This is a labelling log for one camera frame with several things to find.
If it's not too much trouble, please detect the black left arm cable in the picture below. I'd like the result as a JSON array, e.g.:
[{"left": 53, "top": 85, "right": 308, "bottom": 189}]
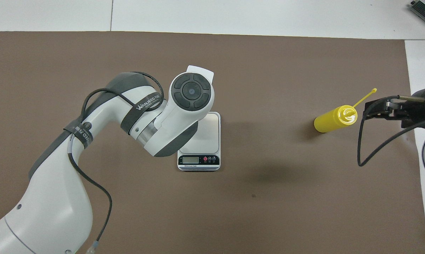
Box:
[{"left": 67, "top": 72, "right": 164, "bottom": 254}]

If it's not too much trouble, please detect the black printed velcro strap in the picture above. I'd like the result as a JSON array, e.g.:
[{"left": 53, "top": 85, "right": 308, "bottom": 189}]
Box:
[{"left": 120, "top": 91, "right": 164, "bottom": 134}]

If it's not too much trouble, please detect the brown paper table mat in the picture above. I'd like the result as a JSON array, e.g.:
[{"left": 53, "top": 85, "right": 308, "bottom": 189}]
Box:
[{"left": 0, "top": 31, "right": 425, "bottom": 254}]

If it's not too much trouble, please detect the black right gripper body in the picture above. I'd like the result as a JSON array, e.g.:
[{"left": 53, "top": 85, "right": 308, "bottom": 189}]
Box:
[{"left": 393, "top": 100, "right": 425, "bottom": 128}]

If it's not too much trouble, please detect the yellow squeeze bottle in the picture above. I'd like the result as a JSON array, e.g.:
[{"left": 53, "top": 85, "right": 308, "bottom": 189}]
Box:
[{"left": 314, "top": 88, "right": 377, "bottom": 133}]

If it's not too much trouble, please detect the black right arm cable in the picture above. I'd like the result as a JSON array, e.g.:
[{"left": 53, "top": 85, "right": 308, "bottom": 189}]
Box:
[{"left": 357, "top": 95, "right": 425, "bottom": 167}]

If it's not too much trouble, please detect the silver digital kitchen scale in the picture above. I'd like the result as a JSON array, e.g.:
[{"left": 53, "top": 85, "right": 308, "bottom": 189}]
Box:
[{"left": 177, "top": 111, "right": 221, "bottom": 172}]

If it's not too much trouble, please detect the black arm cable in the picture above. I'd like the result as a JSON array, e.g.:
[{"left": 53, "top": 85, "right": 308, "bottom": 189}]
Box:
[
  {"left": 357, "top": 95, "right": 425, "bottom": 167},
  {"left": 67, "top": 72, "right": 164, "bottom": 254}
]

